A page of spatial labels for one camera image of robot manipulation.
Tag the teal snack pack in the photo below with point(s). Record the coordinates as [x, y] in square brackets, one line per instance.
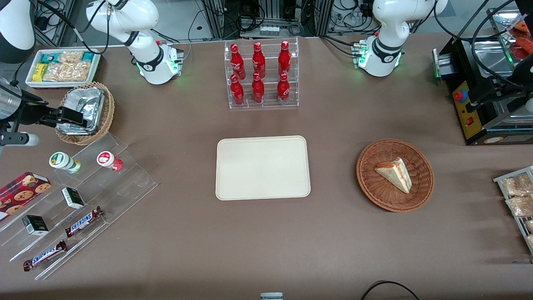
[49, 58]
[88, 56]

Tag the beige plastic tray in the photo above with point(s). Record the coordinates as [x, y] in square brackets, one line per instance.
[262, 167]

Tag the clear acrylic stepped display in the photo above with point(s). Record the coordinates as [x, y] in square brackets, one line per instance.
[120, 187]

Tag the small black box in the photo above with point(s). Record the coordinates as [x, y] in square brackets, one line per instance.
[35, 225]
[73, 198]

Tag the light wicker basket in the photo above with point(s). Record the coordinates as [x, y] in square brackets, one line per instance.
[108, 112]

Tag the round brown wicker basket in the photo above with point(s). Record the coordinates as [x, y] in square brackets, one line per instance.
[383, 196]

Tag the red cola bottle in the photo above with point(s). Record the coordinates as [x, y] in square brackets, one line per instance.
[237, 62]
[258, 91]
[284, 58]
[237, 92]
[258, 60]
[283, 89]

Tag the wrapped triangle sandwich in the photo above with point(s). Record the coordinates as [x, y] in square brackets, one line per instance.
[395, 174]

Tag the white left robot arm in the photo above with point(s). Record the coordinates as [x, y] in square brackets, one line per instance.
[389, 25]

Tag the silver foil pouch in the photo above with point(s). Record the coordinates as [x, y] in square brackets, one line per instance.
[89, 104]

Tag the green gum bottle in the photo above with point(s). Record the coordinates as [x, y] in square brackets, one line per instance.
[62, 161]

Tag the red food package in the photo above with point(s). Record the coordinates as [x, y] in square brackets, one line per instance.
[522, 29]
[522, 50]

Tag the white plastic bin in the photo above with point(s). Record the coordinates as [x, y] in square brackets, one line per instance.
[62, 84]

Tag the black machine with yellow panel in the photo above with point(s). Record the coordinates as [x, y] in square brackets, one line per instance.
[466, 129]

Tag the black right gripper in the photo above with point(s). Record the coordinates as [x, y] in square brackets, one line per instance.
[28, 113]

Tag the clear bag of rice snacks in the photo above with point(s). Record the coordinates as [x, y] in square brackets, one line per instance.
[529, 226]
[520, 205]
[531, 241]
[516, 186]

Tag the blue tape strip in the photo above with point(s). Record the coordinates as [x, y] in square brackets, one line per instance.
[522, 262]

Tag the white power strip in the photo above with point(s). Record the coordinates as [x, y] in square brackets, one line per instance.
[270, 30]

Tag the clear acrylic bottle rack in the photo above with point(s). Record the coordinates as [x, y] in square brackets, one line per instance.
[268, 104]

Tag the yellow snack pack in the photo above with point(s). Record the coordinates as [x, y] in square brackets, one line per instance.
[39, 72]

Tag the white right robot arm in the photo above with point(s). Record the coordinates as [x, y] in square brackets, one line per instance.
[145, 16]

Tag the red plaid cookie box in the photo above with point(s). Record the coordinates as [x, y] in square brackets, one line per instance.
[23, 191]

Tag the clear bag of crackers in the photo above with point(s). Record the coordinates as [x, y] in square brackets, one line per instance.
[56, 72]
[70, 57]
[79, 71]

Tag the Snickers chocolate bar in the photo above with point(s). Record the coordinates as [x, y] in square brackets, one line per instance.
[45, 255]
[83, 221]

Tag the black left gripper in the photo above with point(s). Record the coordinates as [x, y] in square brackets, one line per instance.
[517, 73]

